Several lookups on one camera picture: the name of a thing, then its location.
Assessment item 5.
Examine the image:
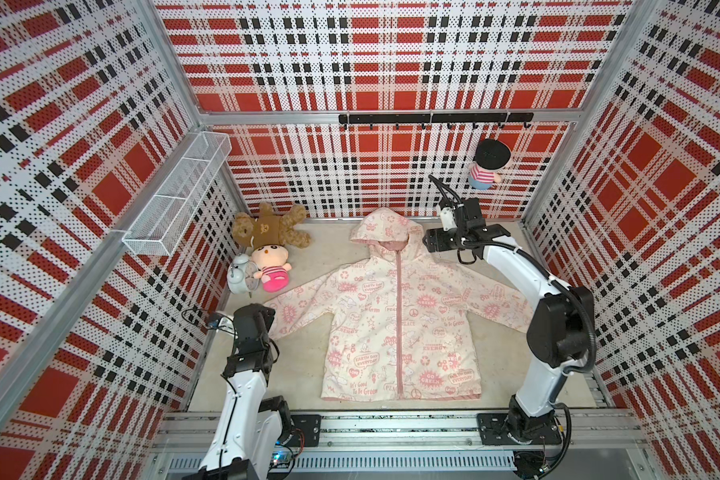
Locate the pale blue alarm clock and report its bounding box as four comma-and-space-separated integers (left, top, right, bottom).
226, 253, 261, 295

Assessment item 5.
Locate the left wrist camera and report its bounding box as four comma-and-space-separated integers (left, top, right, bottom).
206, 311, 235, 336

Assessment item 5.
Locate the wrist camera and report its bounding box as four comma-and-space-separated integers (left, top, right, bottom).
206, 311, 235, 336
439, 206, 457, 231

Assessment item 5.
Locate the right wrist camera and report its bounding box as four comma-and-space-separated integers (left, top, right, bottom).
439, 206, 457, 231

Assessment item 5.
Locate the green circuit board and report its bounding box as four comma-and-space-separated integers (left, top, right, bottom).
269, 449, 294, 470

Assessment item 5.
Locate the white wire mesh basket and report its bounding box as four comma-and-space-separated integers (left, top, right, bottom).
123, 131, 231, 256

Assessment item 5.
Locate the blue striped hanging doll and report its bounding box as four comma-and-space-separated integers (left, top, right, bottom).
468, 139, 511, 190

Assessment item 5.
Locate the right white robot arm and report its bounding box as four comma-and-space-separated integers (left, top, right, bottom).
423, 197, 597, 444

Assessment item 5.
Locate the cream pink printed jacket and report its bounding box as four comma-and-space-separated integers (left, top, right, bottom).
267, 208, 532, 402

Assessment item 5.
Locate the brown teddy bear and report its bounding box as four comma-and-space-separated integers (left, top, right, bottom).
232, 202, 312, 249

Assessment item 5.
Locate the black hook rail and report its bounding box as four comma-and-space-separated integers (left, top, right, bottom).
338, 112, 534, 126

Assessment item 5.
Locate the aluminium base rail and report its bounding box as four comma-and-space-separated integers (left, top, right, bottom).
155, 409, 649, 475

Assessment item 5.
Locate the pink plush doll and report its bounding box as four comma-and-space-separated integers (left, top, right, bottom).
251, 244, 292, 293

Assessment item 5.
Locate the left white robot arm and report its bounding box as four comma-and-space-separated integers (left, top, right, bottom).
188, 304, 292, 479

